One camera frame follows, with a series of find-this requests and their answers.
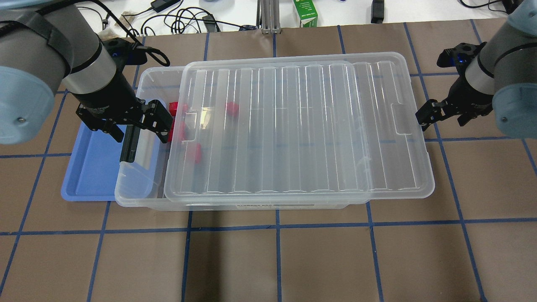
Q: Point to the red block middle left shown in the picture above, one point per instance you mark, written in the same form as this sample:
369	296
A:
177	132

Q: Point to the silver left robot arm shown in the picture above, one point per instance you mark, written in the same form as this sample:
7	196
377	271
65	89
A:
48	43

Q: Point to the clear plastic storage box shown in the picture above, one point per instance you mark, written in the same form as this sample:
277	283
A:
296	143

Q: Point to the aluminium frame post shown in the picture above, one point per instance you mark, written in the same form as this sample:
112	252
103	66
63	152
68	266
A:
268	16

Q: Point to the blue plastic tray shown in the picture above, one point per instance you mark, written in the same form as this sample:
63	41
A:
95	172

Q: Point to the green white carton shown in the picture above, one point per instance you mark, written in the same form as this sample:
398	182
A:
305	13

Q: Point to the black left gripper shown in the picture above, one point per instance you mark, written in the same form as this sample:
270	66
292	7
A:
105	101

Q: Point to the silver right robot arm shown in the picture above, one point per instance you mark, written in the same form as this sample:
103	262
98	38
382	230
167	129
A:
496	77

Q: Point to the red block upper left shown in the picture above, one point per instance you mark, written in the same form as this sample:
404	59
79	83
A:
177	108

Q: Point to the clear plastic box lid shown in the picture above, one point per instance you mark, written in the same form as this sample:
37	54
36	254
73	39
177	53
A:
399	162

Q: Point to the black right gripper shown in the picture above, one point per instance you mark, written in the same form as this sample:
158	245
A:
473	95

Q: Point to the red block under lid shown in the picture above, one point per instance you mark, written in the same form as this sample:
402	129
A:
232	109

